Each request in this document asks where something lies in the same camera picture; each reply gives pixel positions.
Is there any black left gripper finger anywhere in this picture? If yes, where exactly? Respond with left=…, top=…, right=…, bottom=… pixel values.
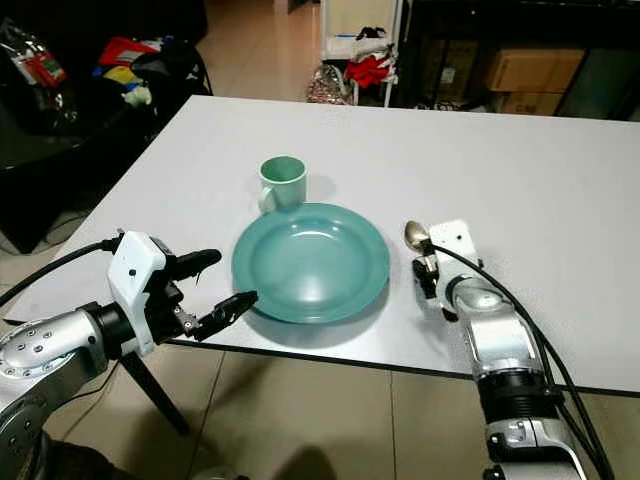
left=166, top=248, right=223, bottom=281
left=194, top=290, right=260, bottom=343

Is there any metal spoon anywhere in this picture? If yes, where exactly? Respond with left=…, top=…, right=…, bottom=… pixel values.
left=404, top=219, right=451, bottom=323

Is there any black table leg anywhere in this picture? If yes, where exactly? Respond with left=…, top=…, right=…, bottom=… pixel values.
left=120, top=352, right=192, bottom=437

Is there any green round plate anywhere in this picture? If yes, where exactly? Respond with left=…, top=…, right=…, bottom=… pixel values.
left=231, top=202, right=391, bottom=325

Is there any green mug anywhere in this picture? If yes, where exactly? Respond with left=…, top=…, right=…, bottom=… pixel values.
left=258, top=155, right=307, bottom=215

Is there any black sofa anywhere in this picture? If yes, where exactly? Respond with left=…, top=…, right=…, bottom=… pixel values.
left=0, top=0, right=211, bottom=257

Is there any small brown cardboard box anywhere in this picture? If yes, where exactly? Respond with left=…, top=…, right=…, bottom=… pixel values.
left=500, top=91, right=562, bottom=114

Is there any yellow packet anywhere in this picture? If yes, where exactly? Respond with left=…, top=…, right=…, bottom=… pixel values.
left=105, top=68, right=147, bottom=89

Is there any black bag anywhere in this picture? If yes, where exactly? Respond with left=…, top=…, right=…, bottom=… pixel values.
left=132, top=40, right=207, bottom=94

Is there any red cloth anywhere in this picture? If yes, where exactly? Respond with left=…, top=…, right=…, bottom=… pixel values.
left=345, top=55, right=397, bottom=90

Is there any large brown cardboard box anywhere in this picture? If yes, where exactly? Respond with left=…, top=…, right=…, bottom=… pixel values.
left=485, top=47, right=587, bottom=94

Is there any red bag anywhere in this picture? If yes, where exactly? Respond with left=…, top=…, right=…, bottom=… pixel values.
left=100, top=37, right=161, bottom=70

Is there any clear plastic snack bag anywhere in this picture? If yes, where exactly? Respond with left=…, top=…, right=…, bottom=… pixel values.
left=0, top=18, right=77, bottom=127

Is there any white metal rack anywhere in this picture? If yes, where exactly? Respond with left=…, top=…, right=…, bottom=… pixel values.
left=321, top=0, right=407, bottom=107

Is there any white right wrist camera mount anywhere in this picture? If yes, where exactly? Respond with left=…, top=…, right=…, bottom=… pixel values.
left=427, top=219, right=477, bottom=283

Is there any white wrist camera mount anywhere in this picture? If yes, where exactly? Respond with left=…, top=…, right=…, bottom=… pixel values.
left=110, top=230, right=169, bottom=356
left=427, top=219, right=477, bottom=283

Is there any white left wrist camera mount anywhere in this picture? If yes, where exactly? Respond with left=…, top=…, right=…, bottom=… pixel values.
left=110, top=230, right=169, bottom=356

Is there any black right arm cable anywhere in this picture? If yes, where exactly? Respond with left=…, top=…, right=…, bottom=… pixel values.
left=432, top=240, right=615, bottom=480

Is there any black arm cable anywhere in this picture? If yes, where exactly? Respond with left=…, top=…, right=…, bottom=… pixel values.
left=0, top=238, right=125, bottom=307
left=432, top=240, right=615, bottom=480

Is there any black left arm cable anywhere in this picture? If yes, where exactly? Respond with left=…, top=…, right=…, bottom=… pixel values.
left=0, top=238, right=125, bottom=307

